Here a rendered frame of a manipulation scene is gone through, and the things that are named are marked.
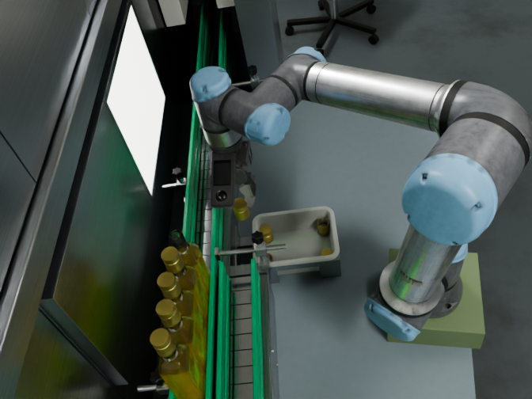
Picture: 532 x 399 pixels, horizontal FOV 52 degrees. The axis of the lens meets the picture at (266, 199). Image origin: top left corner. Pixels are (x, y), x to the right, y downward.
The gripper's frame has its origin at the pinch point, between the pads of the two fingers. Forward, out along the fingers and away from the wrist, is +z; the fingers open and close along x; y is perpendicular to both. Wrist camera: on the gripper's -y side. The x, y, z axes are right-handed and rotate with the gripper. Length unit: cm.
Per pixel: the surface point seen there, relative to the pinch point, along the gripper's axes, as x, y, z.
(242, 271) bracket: 1.2, -7.3, 17.0
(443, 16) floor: -75, 238, 109
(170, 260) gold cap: 8.3, -21.8, -10.9
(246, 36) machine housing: 11, 78, 8
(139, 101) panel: 29.0, 26.8, -8.6
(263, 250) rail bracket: -4.9, -6.2, 8.9
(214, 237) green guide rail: 7.4, -2.5, 9.2
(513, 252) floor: -89, 59, 106
